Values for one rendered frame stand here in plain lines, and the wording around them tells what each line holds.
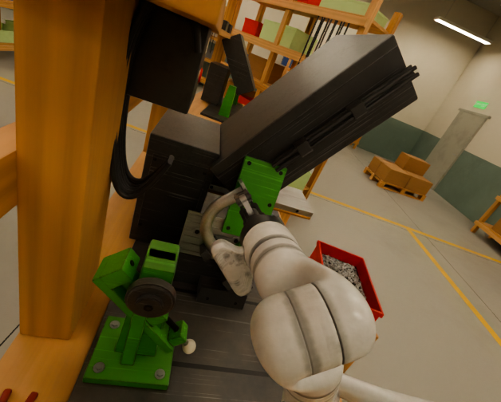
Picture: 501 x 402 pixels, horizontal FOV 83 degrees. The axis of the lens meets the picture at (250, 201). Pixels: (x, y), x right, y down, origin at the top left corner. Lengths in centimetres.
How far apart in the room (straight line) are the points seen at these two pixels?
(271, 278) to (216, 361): 43
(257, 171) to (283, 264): 44
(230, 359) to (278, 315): 50
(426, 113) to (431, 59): 156
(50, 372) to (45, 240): 26
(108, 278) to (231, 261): 20
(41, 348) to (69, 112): 47
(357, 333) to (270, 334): 7
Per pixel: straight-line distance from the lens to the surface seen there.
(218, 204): 69
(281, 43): 392
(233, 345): 76
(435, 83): 1088
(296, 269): 31
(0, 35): 615
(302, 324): 25
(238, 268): 40
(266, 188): 74
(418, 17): 1048
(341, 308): 25
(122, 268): 49
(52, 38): 43
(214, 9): 30
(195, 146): 75
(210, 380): 70
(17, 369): 72
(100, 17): 41
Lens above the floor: 150
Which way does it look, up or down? 26 degrees down
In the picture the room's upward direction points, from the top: 23 degrees clockwise
